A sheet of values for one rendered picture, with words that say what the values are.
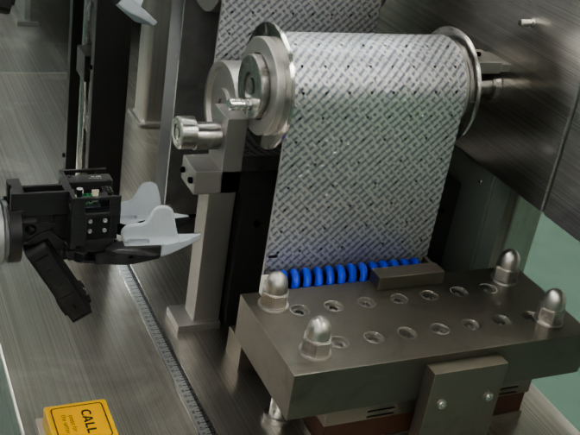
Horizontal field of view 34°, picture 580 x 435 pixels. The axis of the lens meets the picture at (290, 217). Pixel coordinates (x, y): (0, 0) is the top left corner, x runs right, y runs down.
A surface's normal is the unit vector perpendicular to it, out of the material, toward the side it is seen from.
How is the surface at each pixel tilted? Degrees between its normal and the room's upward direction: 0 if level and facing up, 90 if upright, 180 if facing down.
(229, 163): 90
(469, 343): 0
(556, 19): 90
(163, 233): 90
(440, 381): 90
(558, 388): 0
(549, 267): 0
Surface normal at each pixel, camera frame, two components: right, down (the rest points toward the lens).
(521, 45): -0.91, 0.06
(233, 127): 0.40, 0.47
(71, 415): 0.15, -0.88
